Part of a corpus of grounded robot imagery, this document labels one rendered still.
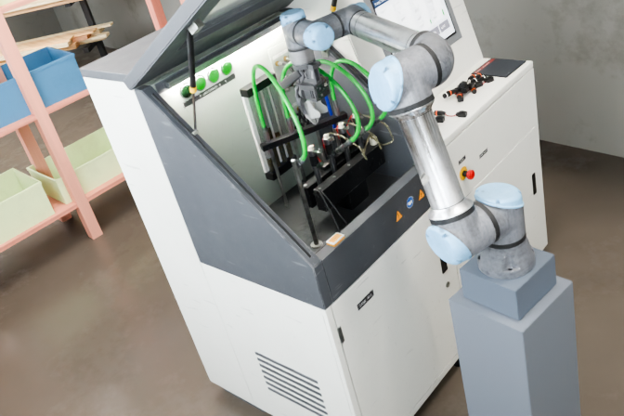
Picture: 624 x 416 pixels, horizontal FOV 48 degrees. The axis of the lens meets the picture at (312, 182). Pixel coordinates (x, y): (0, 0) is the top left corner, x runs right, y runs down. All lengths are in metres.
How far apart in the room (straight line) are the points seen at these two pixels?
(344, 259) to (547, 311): 0.58
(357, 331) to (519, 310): 0.57
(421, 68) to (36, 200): 3.15
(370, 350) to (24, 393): 1.89
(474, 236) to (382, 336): 0.73
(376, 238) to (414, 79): 0.70
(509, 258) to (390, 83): 0.58
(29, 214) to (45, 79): 0.80
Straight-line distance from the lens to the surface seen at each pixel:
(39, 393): 3.61
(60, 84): 4.36
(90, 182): 4.57
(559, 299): 2.00
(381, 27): 1.88
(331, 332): 2.13
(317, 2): 2.47
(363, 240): 2.13
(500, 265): 1.87
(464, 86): 2.69
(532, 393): 2.06
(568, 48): 4.03
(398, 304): 2.38
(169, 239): 2.53
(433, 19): 2.80
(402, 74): 1.62
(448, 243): 1.71
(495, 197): 1.79
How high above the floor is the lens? 2.09
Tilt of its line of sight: 29 degrees down
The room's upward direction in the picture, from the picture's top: 15 degrees counter-clockwise
